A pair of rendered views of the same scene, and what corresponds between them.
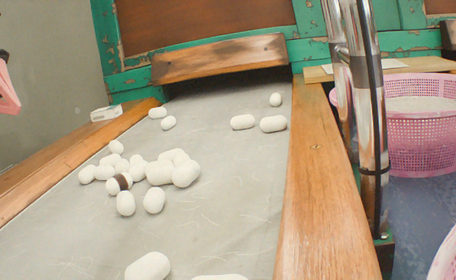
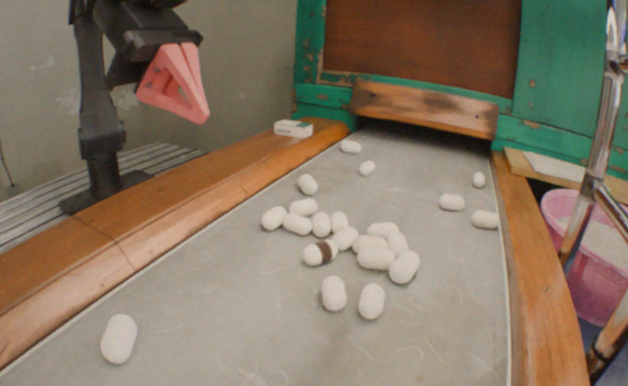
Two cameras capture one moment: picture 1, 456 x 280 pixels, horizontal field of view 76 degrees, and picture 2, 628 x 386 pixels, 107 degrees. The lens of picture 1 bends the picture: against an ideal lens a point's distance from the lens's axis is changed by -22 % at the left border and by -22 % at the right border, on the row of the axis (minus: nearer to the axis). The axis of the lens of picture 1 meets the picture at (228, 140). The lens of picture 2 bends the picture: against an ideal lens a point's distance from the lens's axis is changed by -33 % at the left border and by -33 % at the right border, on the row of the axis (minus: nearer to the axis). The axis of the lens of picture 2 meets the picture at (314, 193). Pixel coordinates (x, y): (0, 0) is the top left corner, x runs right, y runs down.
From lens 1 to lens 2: 0.13 m
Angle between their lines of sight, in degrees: 11
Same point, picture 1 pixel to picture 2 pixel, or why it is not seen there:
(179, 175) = (402, 273)
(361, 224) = not seen: outside the picture
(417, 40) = (619, 160)
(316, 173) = (553, 335)
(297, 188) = (539, 354)
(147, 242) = (361, 367)
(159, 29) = (370, 53)
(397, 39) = not seen: hidden behind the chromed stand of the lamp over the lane
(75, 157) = (254, 181)
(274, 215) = (498, 364)
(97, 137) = (282, 158)
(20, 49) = (194, 17)
